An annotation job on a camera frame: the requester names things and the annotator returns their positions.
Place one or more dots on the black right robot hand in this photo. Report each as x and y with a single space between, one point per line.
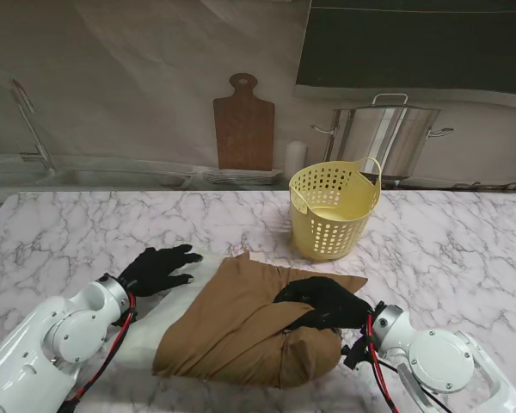
327 305

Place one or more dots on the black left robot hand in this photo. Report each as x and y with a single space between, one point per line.
155 271

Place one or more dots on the white pillow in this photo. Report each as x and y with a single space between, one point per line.
172 297

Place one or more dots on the brown pillowcase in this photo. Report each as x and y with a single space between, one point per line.
241 327

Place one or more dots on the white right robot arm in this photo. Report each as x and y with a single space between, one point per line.
434 357

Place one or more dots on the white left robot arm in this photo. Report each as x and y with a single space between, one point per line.
51 340

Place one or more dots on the yellow perforated laundry basket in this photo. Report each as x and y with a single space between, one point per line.
303 232

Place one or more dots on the steel kitchen sink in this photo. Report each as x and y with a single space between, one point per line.
90 177

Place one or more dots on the white pillar candle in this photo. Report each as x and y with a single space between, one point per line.
296 157

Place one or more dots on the chrome kitchen faucet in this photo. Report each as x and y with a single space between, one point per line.
47 161

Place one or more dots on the brown wooden cutting board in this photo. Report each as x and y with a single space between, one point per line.
243 129

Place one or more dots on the large steel stock pot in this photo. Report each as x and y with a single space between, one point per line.
370 137

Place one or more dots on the black stove grate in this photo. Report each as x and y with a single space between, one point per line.
490 186

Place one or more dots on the dark range hood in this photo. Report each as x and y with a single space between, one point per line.
413 43

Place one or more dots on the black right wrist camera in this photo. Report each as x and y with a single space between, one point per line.
353 353

